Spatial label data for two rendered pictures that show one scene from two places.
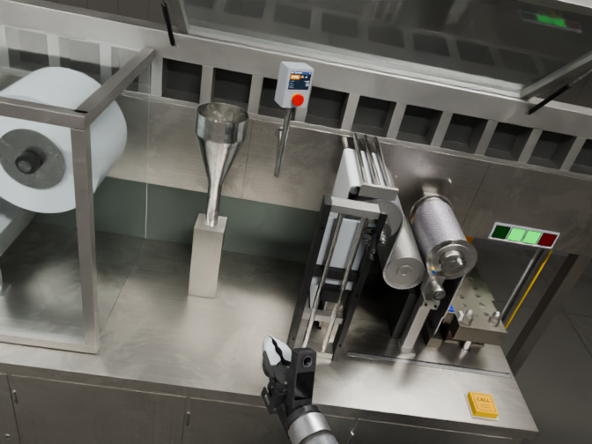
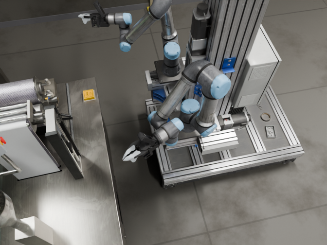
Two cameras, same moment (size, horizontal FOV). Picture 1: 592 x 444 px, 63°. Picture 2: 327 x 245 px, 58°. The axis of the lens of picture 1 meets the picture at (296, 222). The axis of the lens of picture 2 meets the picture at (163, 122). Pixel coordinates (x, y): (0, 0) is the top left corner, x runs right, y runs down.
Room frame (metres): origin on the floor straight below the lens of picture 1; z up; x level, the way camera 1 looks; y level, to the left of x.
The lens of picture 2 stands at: (0.67, 0.62, 2.58)
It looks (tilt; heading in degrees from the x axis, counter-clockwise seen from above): 59 degrees down; 261
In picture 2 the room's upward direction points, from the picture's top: 1 degrees clockwise
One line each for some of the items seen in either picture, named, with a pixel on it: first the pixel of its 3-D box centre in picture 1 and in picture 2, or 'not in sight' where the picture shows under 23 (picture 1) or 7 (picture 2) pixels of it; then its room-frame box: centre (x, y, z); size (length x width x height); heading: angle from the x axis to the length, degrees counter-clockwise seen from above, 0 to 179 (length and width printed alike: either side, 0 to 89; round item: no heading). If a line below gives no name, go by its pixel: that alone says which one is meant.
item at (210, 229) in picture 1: (211, 218); (23, 227); (1.24, 0.26, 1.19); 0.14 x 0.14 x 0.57
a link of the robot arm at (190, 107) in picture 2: not in sight; (190, 110); (0.34, -0.39, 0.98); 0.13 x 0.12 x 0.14; 121
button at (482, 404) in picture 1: (482, 404); (88, 95); (1.00, -0.66, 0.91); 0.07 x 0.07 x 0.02; 6
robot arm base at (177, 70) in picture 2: not in sight; (171, 64); (0.38, -0.89, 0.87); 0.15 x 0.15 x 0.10
